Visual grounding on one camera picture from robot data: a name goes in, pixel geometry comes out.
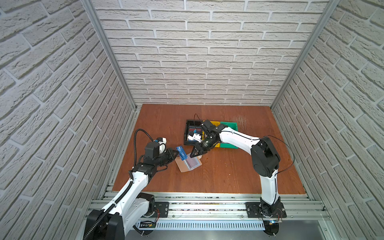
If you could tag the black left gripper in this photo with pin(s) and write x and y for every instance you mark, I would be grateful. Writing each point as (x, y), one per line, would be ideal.
(173, 155)

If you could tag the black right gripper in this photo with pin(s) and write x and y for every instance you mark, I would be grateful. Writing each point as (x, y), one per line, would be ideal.
(193, 154)

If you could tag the blue credit card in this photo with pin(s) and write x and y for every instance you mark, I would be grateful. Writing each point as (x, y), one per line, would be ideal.
(182, 153)

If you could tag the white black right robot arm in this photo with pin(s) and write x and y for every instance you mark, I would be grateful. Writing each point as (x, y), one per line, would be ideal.
(265, 159)

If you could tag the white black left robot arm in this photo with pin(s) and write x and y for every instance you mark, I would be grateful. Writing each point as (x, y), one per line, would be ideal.
(121, 214)

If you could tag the black plastic bin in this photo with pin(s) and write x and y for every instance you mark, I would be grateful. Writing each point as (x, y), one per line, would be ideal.
(192, 126)

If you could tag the yellow plastic bin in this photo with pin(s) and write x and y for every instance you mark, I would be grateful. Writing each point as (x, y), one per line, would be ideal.
(213, 136)

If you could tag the green plastic bin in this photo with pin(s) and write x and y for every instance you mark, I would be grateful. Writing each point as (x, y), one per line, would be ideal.
(227, 143)

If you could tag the aluminium corner profile left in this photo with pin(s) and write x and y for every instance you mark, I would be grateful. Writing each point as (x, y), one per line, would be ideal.
(96, 22)

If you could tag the aluminium corner profile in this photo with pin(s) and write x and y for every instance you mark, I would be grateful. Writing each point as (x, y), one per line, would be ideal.
(320, 25)
(96, 22)

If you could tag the aluminium corner profile right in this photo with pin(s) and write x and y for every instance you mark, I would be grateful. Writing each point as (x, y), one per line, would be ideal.
(320, 25)

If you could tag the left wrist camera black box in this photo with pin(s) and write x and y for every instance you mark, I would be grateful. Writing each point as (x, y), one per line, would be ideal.
(155, 148)

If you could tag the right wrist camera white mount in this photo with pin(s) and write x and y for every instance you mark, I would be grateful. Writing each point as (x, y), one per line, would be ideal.
(194, 137)

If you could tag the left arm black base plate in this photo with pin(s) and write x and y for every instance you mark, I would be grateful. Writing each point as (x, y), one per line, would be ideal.
(159, 209)

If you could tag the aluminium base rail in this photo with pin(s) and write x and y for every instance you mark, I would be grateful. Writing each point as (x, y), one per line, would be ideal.
(227, 212)

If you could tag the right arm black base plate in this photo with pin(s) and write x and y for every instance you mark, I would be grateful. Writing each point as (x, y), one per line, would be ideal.
(262, 210)

